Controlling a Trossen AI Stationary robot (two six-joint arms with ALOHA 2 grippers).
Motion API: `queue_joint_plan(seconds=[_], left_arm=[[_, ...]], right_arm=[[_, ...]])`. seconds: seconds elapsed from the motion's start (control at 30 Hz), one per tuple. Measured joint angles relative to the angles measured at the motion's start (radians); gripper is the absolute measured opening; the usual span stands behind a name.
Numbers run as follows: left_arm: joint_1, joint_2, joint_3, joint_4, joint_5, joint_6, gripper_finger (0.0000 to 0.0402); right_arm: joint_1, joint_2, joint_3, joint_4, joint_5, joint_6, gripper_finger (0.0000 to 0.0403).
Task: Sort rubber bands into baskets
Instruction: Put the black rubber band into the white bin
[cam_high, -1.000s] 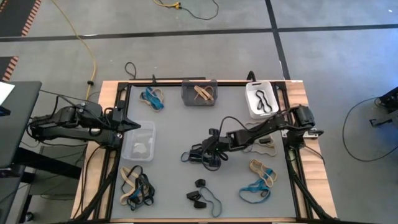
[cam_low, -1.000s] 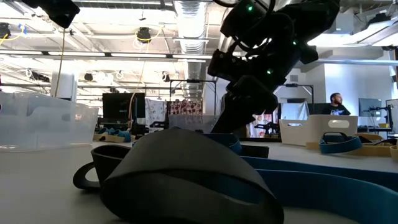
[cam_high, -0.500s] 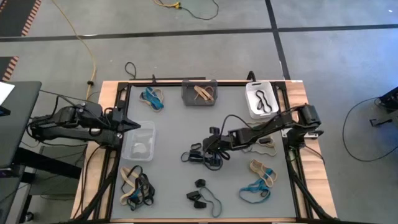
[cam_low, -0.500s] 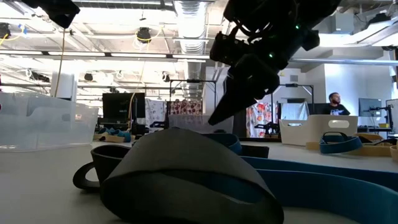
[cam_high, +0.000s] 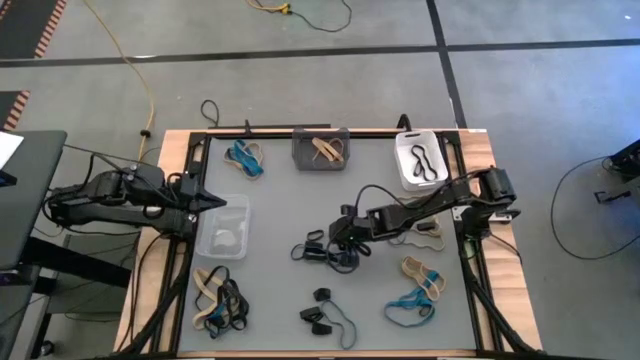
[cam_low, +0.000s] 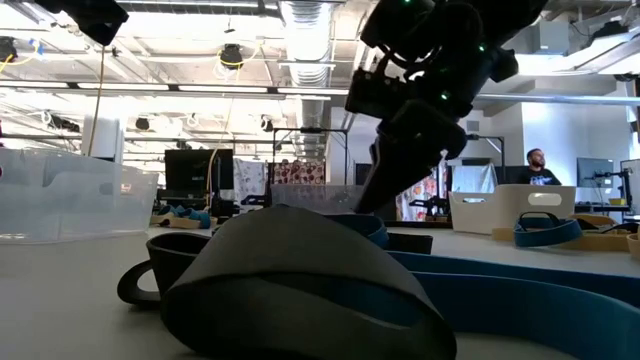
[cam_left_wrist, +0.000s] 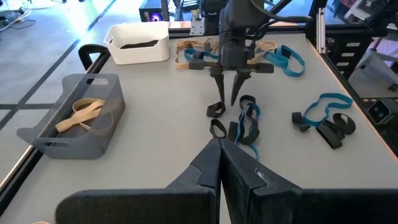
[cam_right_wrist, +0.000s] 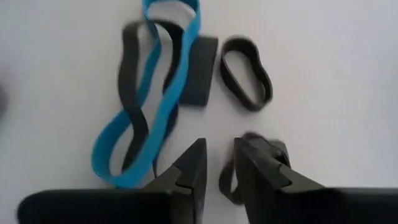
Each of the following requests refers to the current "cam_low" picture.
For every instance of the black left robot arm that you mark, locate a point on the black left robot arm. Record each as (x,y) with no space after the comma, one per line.
(90,17)

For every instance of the white column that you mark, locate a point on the white column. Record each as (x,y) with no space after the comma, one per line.
(102,135)

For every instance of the black clothes rack frame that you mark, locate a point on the black clothes rack frame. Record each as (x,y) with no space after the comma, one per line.
(487,136)
(310,130)

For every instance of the colourful floral cloth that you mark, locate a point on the colourful floral cloth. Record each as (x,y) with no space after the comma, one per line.
(425,195)

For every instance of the black monitor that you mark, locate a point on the black monitor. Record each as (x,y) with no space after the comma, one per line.
(200,172)

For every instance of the clear plastic basket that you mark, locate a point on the clear plastic basket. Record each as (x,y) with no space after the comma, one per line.
(75,200)

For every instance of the white patterned cloth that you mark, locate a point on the white patterned cloth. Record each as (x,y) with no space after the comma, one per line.
(250,180)

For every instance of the silver ventilation duct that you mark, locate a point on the silver ventilation duct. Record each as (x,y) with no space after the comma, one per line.
(306,50)

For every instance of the thin blue rubber band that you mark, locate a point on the thin blue rubber band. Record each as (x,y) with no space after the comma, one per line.
(525,310)

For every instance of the grey translucent basket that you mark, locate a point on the grey translucent basket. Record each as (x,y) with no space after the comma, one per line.
(310,197)

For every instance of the plain white cloth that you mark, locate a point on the plain white cloth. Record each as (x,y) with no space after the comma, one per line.
(475,177)

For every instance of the red dotted cloth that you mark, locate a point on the red dotted cloth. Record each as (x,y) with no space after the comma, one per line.
(300,172)

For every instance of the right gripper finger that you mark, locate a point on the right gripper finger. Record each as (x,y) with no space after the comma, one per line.
(405,150)

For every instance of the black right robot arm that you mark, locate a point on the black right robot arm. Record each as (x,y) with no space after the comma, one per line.
(500,20)

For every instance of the long ceiling light strip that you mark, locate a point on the long ceiling light strip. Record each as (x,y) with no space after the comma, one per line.
(125,87)

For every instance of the small desk monitor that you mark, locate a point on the small desk monitor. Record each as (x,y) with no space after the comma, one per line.
(595,172)

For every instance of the person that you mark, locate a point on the person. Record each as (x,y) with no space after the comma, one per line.
(537,175)

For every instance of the tan rubber band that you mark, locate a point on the tan rubber band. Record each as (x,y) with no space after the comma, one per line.
(182,223)
(635,245)
(600,243)

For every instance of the white plastic basket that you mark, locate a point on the white plastic basket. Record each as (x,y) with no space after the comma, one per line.
(500,210)

